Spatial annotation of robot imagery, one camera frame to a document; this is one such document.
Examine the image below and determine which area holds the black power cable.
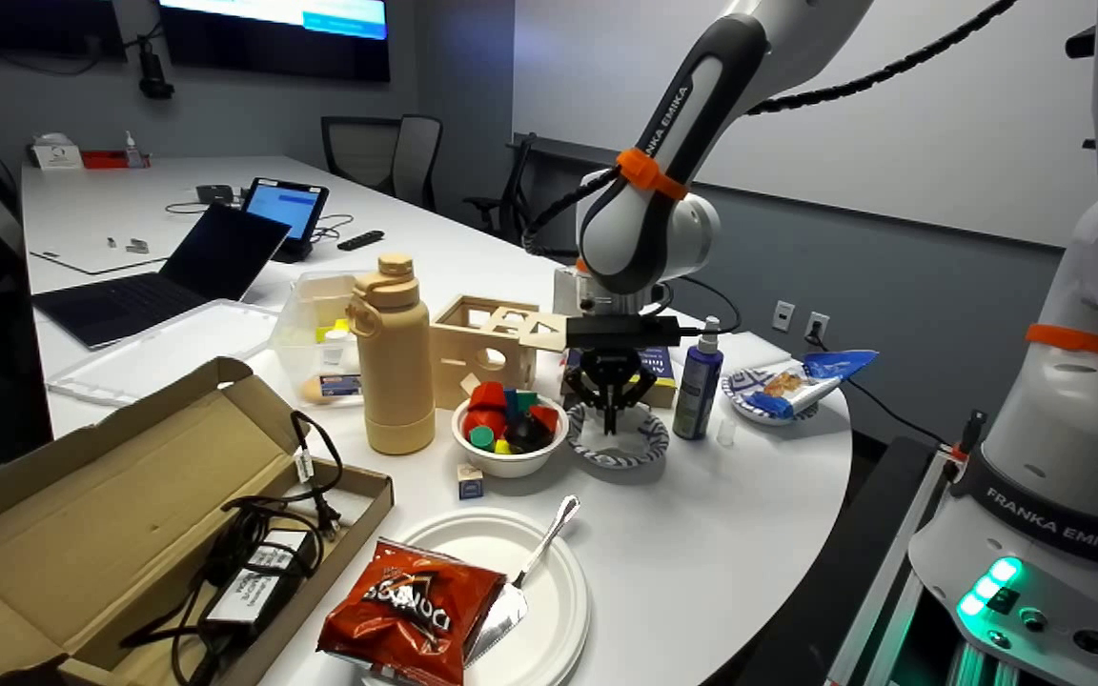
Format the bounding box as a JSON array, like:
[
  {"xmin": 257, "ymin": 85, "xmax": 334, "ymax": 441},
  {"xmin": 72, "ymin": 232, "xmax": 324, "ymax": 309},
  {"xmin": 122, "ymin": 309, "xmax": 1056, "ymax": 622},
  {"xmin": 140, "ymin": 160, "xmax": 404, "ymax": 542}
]
[{"xmin": 806, "ymin": 326, "xmax": 959, "ymax": 448}]

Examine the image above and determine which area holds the wooden shape sorter box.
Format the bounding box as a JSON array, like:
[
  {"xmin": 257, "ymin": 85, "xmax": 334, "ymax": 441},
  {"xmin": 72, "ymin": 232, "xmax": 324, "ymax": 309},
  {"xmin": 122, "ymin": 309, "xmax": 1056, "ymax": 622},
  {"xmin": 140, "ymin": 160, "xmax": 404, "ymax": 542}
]
[{"xmin": 426, "ymin": 293, "xmax": 576, "ymax": 412}]

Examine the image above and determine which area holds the white disposable plate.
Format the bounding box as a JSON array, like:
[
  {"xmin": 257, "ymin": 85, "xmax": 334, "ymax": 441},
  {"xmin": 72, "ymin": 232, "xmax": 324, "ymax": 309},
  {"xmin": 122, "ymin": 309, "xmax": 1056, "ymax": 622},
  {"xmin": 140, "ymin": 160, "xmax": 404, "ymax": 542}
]
[{"xmin": 394, "ymin": 508, "xmax": 593, "ymax": 686}]

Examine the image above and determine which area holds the white small box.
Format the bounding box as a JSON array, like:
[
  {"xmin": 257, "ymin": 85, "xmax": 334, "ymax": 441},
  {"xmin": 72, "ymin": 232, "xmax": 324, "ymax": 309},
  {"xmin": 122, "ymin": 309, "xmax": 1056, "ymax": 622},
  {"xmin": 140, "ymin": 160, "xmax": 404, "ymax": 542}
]
[{"xmin": 25, "ymin": 130, "xmax": 89, "ymax": 177}]

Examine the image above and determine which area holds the black mesh office chair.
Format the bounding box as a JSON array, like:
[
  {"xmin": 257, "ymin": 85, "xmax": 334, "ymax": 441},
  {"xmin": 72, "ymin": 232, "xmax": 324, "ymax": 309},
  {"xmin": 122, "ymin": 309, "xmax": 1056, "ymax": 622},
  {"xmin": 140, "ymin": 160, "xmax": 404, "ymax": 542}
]
[
  {"xmin": 385, "ymin": 110, "xmax": 447, "ymax": 212},
  {"xmin": 316, "ymin": 113, "xmax": 404, "ymax": 198},
  {"xmin": 460, "ymin": 130, "xmax": 541, "ymax": 253}
]

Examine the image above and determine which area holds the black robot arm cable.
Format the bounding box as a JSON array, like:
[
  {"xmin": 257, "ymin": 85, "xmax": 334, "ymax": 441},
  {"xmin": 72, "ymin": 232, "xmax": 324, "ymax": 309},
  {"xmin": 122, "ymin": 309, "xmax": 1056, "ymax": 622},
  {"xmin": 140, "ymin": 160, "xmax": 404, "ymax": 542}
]
[{"xmin": 745, "ymin": 0, "xmax": 1024, "ymax": 119}]

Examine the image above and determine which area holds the black power adapter brick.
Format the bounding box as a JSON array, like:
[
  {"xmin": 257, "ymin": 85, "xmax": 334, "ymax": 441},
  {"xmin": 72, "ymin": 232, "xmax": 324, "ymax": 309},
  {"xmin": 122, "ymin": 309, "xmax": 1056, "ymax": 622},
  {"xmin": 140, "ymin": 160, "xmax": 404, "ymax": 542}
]
[{"xmin": 198, "ymin": 521, "xmax": 324, "ymax": 635}]

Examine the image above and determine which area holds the black tablet with lit screen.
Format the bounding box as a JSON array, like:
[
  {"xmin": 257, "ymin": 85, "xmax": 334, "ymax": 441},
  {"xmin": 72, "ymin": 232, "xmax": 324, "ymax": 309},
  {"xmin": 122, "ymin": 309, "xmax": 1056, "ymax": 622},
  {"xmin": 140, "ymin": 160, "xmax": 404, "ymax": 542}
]
[{"xmin": 238, "ymin": 177, "xmax": 334, "ymax": 267}]

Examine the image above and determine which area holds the black laptop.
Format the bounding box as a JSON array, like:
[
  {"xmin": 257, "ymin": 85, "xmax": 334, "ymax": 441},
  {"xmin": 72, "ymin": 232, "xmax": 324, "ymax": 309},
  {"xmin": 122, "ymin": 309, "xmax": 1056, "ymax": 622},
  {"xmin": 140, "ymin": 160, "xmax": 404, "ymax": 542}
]
[{"xmin": 30, "ymin": 203, "xmax": 295, "ymax": 349}]

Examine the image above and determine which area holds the tan water bottle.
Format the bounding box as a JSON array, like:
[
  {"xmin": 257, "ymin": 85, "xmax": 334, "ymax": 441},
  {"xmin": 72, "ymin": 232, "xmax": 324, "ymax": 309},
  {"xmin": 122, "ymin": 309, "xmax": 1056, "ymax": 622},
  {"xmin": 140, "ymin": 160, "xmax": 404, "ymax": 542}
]
[{"xmin": 342, "ymin": 253, "xmax": 440, "ymax": 460}]

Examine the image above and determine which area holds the black conference camera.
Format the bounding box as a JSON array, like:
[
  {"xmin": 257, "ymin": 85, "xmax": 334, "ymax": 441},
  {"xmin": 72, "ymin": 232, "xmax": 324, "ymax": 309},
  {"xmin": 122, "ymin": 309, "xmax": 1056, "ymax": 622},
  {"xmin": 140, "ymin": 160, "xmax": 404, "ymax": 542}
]
[{"xmin": 132, "ymin": 18, "xmax": 180, "ymax": 102}]

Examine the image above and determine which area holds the red flat item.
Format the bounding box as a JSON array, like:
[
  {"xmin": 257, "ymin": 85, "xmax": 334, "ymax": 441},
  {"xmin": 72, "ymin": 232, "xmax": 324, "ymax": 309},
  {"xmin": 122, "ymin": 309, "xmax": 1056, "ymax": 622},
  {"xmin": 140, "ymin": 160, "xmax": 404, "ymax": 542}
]
[{"xmin": 75, "ymin": 146, "xmax": 132, "ymax": 177}]

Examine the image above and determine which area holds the dark green toy block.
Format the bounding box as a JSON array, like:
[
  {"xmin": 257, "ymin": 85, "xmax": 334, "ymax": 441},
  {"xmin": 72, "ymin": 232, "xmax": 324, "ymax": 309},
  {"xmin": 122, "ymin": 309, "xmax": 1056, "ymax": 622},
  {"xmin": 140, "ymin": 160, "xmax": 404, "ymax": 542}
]
[{"xmin": 504, "ymin": 385, "xmax": 541, "ymax": 427}]

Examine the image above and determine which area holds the black remote control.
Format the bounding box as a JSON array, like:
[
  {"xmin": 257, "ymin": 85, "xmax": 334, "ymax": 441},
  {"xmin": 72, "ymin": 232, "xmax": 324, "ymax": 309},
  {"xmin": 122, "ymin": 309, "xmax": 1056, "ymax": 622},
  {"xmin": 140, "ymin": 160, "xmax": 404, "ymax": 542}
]
[{"xmin": 330, "ymin": 226, "xmax": 389, "ymax": 254}]

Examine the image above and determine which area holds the blue patterned paper bowl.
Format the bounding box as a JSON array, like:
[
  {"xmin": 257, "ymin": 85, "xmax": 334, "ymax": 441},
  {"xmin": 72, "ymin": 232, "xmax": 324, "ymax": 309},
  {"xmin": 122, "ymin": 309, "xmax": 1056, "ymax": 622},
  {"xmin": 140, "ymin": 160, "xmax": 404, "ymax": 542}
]
[{"xmin": 567, "ymin": 401, "xmax": 673, "ymax": 483}]

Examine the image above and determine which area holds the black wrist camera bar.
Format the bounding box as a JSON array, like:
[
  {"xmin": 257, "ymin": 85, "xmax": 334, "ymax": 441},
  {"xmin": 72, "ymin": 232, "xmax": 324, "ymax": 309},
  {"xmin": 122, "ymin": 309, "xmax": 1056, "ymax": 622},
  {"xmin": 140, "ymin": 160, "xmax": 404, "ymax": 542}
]
[{"xmin": 562, "ymin": 314, "xmax": 681, "ymax": 349}]

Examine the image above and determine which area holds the small blue labelled box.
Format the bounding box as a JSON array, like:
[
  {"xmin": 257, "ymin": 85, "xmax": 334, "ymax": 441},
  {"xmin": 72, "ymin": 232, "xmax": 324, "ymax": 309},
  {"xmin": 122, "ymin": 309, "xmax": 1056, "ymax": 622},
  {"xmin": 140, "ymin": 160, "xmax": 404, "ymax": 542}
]
[{"xmin": 314, "ymin": 367, "xmax": 365, "ymax": 408}]

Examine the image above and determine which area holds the white ceramic bowl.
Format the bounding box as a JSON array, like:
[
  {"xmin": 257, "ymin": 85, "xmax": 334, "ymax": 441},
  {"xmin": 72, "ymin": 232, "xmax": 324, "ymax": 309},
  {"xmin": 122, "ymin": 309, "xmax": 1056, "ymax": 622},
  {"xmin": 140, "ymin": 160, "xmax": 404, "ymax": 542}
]
[{"xmin": 447, "ymin": 379, "xmax": 572, "ymax": 483}]

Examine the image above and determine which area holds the blue green spray bottle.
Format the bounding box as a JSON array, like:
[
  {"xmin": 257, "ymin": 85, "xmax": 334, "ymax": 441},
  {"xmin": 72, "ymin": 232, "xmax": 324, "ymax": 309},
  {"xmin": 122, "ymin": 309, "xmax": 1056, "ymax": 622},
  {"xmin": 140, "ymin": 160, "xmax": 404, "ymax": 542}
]
[{"xmin": 672, "ymin": 314, "xmax": 728, "ymax": 446}]

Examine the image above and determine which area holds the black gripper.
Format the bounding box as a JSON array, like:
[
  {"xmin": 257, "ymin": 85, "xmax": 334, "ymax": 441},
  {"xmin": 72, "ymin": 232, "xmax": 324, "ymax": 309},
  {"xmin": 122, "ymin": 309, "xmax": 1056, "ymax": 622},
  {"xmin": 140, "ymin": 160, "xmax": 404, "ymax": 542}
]
[{"xmin": 576, "ymin": 344, "xmax": 661, "ymax": 440}]

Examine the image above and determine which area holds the blue hardcover book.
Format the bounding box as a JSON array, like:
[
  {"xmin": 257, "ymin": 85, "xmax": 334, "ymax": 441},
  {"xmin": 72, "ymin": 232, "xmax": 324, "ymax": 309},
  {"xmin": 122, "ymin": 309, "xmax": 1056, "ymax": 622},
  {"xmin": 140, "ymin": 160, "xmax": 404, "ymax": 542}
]
[{"xmin": 643, "ymin": 340, "xmax": 681, "ymax": 412}]

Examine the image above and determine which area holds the white plastic spoon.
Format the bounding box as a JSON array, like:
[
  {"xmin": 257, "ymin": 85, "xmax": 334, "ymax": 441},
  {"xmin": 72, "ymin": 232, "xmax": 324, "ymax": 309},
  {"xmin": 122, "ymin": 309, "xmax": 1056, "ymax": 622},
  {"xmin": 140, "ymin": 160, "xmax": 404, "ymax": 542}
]
[{"xmin": 508, "ymin": 493, "xmax": 583, "ymax": 592}]

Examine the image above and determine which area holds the open cardboard box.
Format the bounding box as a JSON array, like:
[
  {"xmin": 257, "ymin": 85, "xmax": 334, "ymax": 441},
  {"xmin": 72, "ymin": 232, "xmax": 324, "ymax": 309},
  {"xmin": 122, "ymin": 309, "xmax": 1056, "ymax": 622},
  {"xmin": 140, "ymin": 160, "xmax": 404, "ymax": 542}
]
[{"xmin": 0, "ymin": 353, "xmax": 398, "ymax": 686}]

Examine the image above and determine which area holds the aluminium robot stand frame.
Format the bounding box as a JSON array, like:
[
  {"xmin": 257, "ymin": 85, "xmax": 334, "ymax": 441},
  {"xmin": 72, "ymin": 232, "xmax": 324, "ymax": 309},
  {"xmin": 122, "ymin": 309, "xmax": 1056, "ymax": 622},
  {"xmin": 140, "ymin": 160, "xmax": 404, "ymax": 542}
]
[{"xmin": 825, "ymin": 408, "xmax": 999, "ymax": 686}]

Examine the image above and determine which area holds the white wall whiteboard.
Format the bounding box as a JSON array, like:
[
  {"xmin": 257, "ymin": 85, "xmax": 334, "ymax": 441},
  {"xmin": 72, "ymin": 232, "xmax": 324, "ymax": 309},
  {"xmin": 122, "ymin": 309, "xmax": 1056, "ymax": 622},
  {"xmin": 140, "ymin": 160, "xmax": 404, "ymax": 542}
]
[{"xmin": 508, "ymin": 0, "xmax": 1098, "ymax": 254}]

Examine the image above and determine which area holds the blue white snack packet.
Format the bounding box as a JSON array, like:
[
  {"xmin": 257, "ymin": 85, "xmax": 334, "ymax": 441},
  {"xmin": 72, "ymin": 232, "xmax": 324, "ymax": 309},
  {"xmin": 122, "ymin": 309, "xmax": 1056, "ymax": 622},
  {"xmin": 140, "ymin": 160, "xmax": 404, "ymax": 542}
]
[{"xmin": 751, "ymin": 344, "xmax": 886, "ymax": 423}]

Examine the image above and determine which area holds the red chip bag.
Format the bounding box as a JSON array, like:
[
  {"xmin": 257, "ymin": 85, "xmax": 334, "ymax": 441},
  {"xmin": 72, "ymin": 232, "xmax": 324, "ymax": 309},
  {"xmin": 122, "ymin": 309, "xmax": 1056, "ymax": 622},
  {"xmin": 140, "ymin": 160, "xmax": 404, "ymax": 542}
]
[{"xmin": 314, "ymin": 539, "xmax": 511, "ymax": 686}]

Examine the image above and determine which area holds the wall mounted TV screen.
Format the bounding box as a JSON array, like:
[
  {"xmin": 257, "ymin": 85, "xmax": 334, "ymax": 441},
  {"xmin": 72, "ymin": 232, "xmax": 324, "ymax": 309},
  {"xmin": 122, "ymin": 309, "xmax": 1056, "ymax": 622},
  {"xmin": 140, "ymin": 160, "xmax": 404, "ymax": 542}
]
[{"xmin": 151, "ymin": 0, "xmax": 398, "ymax": 88}]

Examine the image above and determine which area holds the black adapter cable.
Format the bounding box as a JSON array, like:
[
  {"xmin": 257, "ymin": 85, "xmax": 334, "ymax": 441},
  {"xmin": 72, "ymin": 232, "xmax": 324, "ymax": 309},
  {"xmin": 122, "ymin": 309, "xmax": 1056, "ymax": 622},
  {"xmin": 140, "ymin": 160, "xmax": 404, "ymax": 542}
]
[{"xmin": 116, "ymin": 412, "xmax": 349, "ymax": 686}]

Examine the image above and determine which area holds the blue patterned paper plate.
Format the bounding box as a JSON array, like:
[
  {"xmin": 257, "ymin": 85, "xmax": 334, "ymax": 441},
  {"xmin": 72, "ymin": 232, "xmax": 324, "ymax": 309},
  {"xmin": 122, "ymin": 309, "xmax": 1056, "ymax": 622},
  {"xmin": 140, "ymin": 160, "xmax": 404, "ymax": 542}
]
[{"xmin": 722, "ymin": 357, "xmax": 834, "ymax": 427}]

